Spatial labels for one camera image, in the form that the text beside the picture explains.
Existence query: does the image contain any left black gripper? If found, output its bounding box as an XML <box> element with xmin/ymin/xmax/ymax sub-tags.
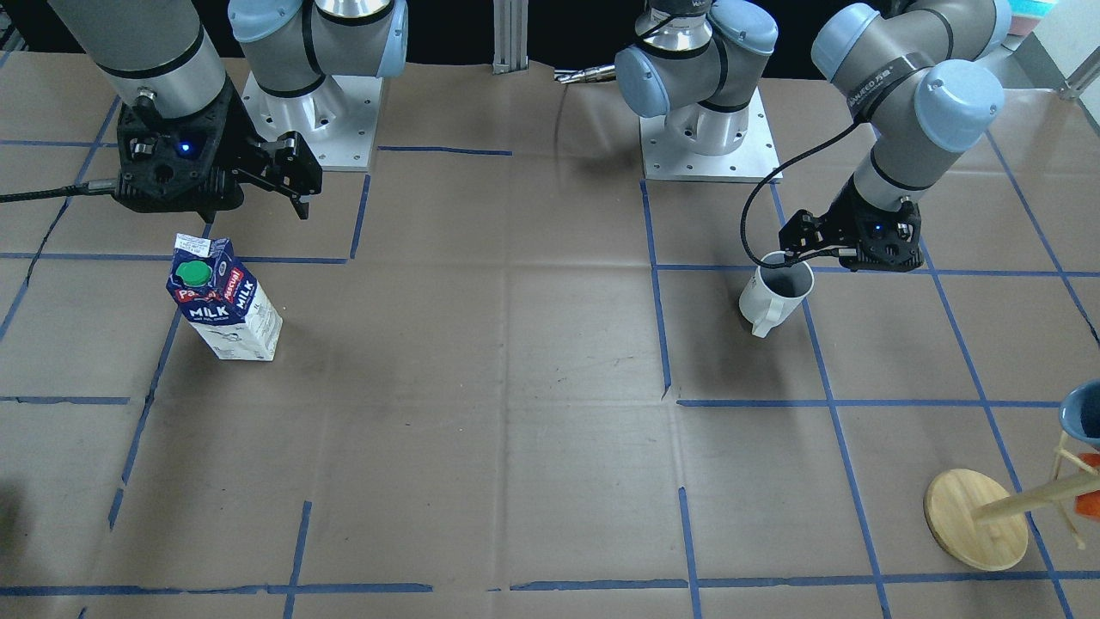
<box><xmin>778</xmin><ymin>179</ymin><xmax>924</xmax><ymax>272</ymax></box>

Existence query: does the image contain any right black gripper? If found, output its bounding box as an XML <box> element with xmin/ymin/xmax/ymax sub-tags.
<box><xmin>113</xmin><ymin>78</ymin><xmax>323</xmax><ymax>223</ymax></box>

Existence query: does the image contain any white mug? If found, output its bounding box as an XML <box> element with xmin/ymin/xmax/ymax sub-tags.
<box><xmin>738</xmin><ymin>251</ymin><xmax>815</xmax><ymax>338</ymax></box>

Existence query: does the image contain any blue white milk carton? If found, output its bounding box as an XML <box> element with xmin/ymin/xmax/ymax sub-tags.
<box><xmin>166</xmin><ymin>234</ymin><xmax>283</xmax><ymax>362</ymax></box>

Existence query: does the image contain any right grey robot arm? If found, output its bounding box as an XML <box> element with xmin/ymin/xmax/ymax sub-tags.
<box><xmin>51</xmin><ymin>1</ymin><xmax>409</xmax><ymax>222</ymax></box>

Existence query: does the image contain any blue mug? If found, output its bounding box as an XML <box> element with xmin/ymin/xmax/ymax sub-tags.
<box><xmin>1060</xmin><ymin>379</ymin><xmax>1099</xmax><ymax>450</ymax></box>

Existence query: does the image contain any wooden mug tree stand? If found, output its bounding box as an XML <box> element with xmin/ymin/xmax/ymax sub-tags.
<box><xmin>923</xmin><ymin>432</ymin><xmax>1099</xmax><ymax>572</ymax></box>

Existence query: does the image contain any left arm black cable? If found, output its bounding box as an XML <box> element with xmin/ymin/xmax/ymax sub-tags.
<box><xmin>741</xmin><ymin>117</ymin><xmax>865</xmax><ymax>269</ymax></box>

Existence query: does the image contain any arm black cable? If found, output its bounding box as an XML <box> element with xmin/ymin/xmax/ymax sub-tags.
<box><xmin>0</xmin><ymin>179</ymin><xmax>117</xmax><ymax>205</ymax></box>
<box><xmin>741</xmin><ymin>117</ymin><xmax>865</xmax><ymax>269</ymax></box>

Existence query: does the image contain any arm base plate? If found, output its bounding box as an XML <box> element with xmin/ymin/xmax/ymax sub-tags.
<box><xmin>242</xmin><ymin>74</ymin><xmax>385</xmax><ymax>173</ymax></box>
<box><xmin>639</xmin><ymin>90</ymin><xmax>780</xmax><ymax>183</ymax></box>

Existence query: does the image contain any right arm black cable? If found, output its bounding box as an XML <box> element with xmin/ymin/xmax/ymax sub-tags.
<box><xmin>0</xmin><ymin>179</ymin><xmax>117</xmax><ymax>205</ymax></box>

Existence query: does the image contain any aluminium frame post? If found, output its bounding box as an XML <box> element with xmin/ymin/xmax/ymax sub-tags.
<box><xmin>492</xmin><ymin>0</ymin><xmax>529</xmax><ymax>75</ymax></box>

